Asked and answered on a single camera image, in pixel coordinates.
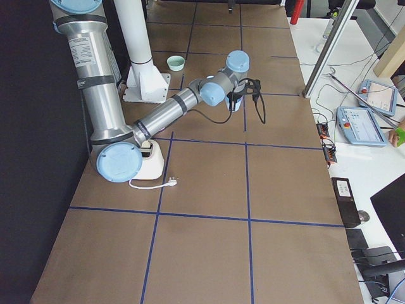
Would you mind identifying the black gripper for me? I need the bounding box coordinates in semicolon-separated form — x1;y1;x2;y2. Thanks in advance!
227;0;235;13
227;78;261;104

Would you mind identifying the blue cup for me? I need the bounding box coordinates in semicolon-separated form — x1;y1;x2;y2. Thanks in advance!
225;97;244;112

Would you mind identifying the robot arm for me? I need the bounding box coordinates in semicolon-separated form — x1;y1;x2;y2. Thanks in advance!
50;1;263;183

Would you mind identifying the person hand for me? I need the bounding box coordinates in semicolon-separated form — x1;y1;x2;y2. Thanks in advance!
389;120;404;148

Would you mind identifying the red cylinder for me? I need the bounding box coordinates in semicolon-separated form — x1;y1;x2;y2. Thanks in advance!
290;0;305;25

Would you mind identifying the green bowl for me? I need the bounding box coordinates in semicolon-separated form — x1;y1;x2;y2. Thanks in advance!
166;55;185;72

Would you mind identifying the grabber reaching tool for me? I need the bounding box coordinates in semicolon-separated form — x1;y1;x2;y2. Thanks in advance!
328;66;402;130

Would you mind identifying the orange black connector block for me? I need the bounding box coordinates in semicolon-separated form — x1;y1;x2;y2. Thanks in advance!
316;122;337;167

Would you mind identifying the teach pendant near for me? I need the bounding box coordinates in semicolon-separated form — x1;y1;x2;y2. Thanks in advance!
336;106;388;147

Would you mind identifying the teach pendant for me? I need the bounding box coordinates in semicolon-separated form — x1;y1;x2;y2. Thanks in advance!
358;79;399;117
336;106;388;147

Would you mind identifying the cream toaster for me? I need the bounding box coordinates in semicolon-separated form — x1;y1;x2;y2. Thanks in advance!
133;139;165;180

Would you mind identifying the teach pendant far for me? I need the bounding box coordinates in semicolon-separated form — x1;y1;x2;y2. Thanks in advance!
358;79;399;117

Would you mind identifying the black box on desk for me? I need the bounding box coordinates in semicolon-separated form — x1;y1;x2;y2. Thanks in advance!
331;177;361;228

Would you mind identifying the black monitor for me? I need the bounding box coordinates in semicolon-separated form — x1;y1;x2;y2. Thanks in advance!
371;178;404;258

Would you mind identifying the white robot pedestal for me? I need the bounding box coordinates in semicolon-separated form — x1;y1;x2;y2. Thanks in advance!
114;0;171;103

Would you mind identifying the aluminium frame post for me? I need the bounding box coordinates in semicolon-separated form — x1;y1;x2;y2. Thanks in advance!
302;0;359;98

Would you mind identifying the white toaster power cable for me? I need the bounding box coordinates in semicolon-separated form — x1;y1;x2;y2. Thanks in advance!
128;176;178;190

